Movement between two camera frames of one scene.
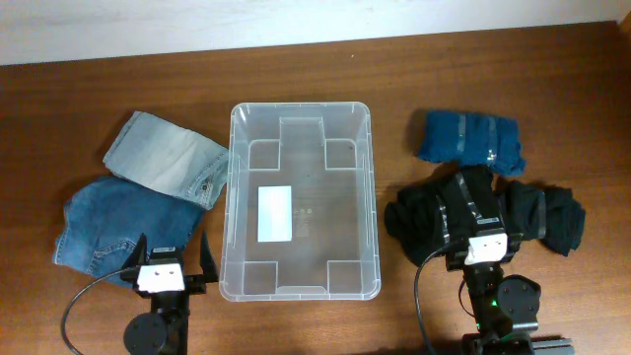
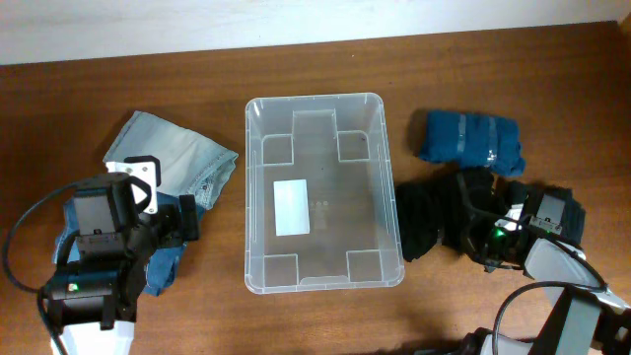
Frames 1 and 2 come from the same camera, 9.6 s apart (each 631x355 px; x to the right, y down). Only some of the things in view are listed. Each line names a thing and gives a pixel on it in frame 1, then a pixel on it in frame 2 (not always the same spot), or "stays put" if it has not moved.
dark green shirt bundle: x=549 y=213 stays put
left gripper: x=199 y=281 to x=178 y=229
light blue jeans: x=156 y=153 stays put
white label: x=274 y=214 to x=291 y=208
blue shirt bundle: x=472 y=138 stays put
